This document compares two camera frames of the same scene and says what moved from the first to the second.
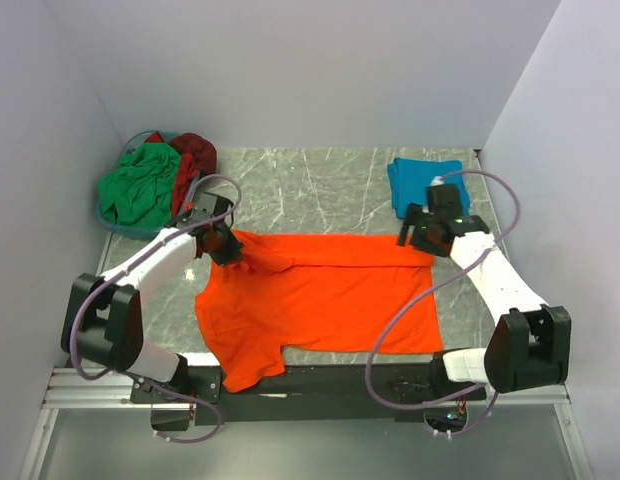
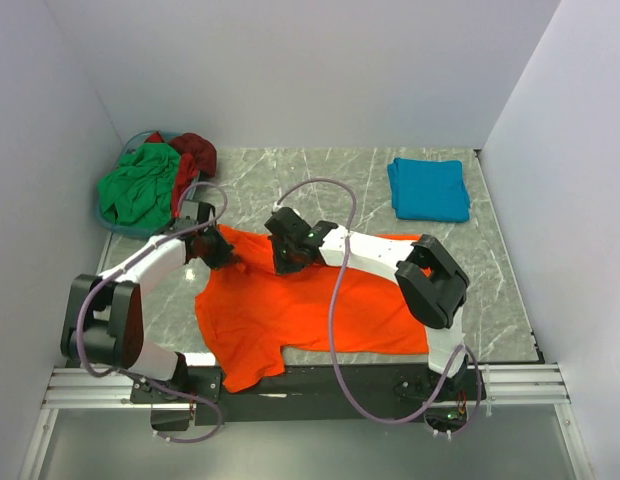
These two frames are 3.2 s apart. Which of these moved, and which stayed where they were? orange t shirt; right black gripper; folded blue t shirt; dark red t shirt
Moved: right black gripper
Stayed: orange t shirt; folded blue t shirt; dark red t shirt
